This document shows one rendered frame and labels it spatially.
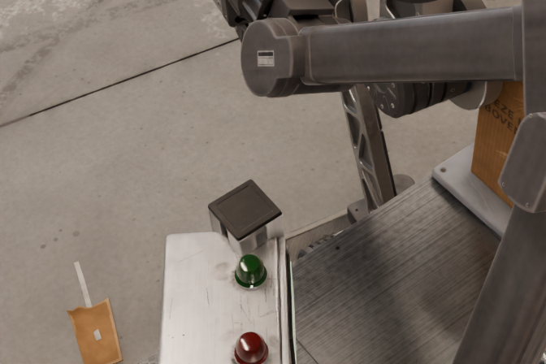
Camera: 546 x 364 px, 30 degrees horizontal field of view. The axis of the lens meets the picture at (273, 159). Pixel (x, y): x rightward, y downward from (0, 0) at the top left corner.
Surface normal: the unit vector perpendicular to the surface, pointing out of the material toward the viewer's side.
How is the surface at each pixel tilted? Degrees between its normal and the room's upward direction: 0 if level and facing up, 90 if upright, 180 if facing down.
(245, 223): 0
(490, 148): 90
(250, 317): 0
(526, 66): 67
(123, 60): 0
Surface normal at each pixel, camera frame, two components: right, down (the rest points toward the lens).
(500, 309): -0.83, 0.11
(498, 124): -0.82, 0.47
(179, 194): -0.07, -0.64
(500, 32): -0.94, 0.02
